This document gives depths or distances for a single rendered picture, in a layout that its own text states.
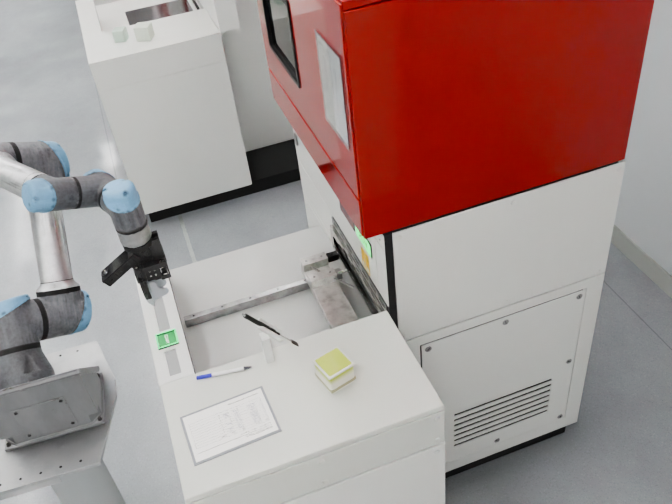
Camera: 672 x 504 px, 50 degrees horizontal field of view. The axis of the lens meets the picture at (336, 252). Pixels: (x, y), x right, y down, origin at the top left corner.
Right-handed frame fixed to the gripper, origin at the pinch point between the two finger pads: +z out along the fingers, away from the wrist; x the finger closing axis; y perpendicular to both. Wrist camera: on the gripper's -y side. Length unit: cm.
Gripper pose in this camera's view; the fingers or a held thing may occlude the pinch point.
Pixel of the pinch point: (150, 301)
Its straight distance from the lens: 192.0
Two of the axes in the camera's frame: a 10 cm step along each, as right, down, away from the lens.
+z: 1.0, 7.6, 6.5
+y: 9.4, -2.9, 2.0
